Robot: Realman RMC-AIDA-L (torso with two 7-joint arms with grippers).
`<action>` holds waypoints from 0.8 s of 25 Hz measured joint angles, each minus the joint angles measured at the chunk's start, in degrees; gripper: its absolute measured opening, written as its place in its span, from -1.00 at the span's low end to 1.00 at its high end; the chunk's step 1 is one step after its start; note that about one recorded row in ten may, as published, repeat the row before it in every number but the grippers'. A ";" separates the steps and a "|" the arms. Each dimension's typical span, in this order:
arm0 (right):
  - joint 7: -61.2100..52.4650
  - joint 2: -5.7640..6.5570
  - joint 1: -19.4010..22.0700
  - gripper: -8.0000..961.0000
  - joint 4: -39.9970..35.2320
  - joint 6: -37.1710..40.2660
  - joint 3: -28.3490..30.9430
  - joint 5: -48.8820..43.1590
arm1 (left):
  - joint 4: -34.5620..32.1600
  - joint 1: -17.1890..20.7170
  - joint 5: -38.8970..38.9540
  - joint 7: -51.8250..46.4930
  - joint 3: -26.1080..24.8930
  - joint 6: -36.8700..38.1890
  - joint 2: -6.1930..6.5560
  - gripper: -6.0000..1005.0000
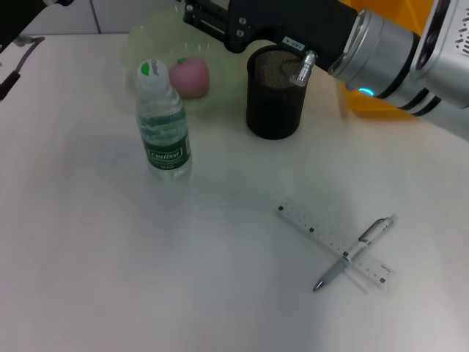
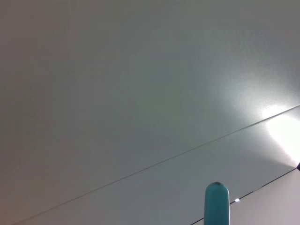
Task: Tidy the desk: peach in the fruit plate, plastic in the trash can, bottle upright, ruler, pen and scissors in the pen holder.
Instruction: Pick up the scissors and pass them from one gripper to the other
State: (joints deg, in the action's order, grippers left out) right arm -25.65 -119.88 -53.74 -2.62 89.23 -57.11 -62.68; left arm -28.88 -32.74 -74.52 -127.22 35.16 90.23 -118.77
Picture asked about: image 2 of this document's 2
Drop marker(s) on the blue safety scissors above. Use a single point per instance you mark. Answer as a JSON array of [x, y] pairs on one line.
[[216, 206]]

